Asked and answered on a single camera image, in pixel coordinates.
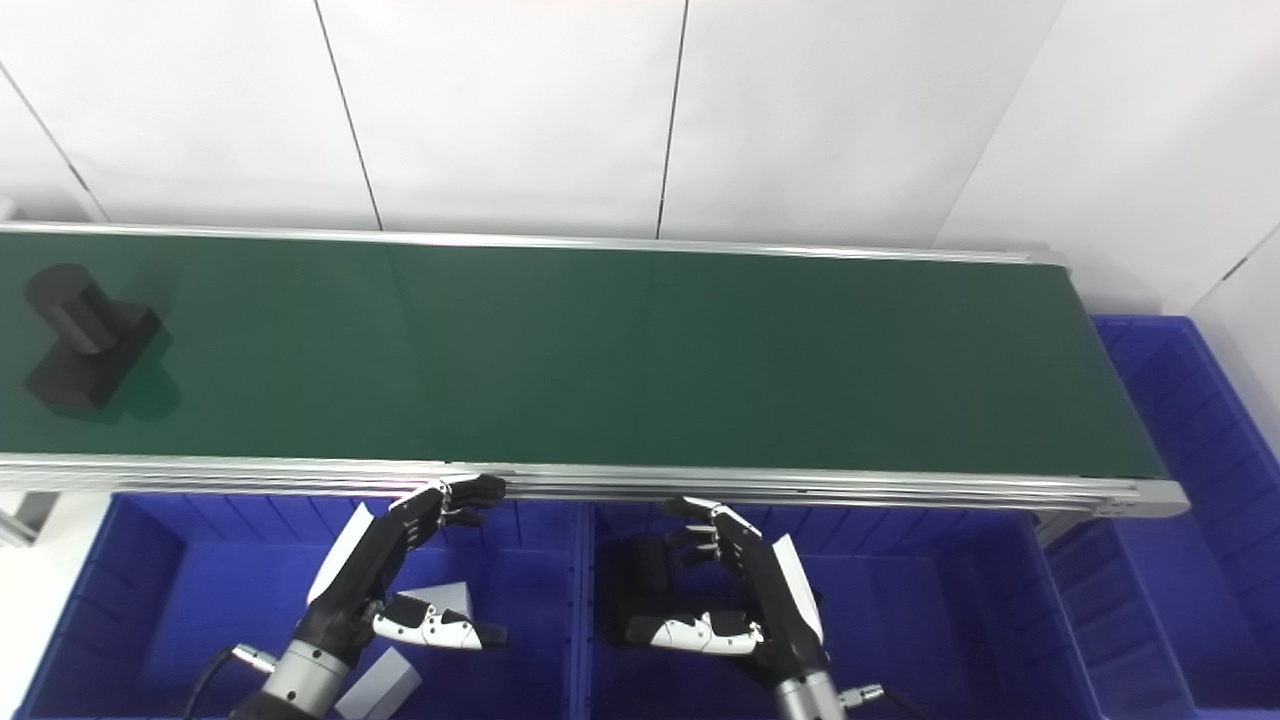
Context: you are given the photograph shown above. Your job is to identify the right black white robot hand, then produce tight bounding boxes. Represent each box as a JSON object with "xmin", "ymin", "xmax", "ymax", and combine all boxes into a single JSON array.
[{"xmin": 625, "ymin": 497, "xmax": 831, "ymax": 691}]

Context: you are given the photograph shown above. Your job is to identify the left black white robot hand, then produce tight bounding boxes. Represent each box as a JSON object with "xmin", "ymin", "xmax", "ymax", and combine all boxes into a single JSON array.
[{"xmin": 300, "ymin": 475, "xmax": 508, "ymax": 656}]

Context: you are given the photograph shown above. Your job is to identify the white block part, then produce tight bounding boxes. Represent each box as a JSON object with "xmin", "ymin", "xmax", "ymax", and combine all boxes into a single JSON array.
[
  {"xmin": 335, "ymin": 648, "xmax": 423, "ymax": 720},
  {"xmin": 422, "ymin": 583, "xmax": 473, "ymax": 621}
]

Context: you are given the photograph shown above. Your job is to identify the green conveyor belt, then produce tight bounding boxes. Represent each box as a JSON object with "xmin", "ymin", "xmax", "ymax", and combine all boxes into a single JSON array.
[
  {"xmin": 0, "ymin": 222, "xmax": 1191, "ymax": 521},
  {"xmin": 0, "ymin": 232, "xmax": 1167, "ymax": 479}
]

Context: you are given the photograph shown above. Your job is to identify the blue bin with black parts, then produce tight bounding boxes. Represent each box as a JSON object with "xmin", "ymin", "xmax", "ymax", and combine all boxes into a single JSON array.
[{"xmin": 580, "ymin": 500, "xmax": 1101, "ymax": 720}]

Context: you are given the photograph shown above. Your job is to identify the blue bin with white parts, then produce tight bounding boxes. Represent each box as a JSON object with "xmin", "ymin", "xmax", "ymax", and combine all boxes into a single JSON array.
[{"xmin": 15, "ymin": 492, "xmax": 588, "ymax": 720}]

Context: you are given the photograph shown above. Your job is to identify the aluminium conveyor leg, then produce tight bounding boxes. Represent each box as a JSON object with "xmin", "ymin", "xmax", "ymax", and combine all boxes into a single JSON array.
[
  {"xmin": 1035, "ymin": 510, "xmax": 1093, "ymax": 547},
  {"xmin": 0, "ymin": 490, "xmax": 61, "ymax": 546}
]

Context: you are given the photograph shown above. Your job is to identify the long blue plastic bin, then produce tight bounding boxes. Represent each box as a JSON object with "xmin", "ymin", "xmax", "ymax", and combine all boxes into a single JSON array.
[{"xmin": 1040, "ymin": 316, "xmax": 1280, "ymax": 713}]

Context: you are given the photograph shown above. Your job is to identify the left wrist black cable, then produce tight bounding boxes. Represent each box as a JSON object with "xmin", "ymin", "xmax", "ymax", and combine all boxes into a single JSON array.
[{"xmin": 180, "ymin": 645, "xmax": 281, "ymax": 720}]

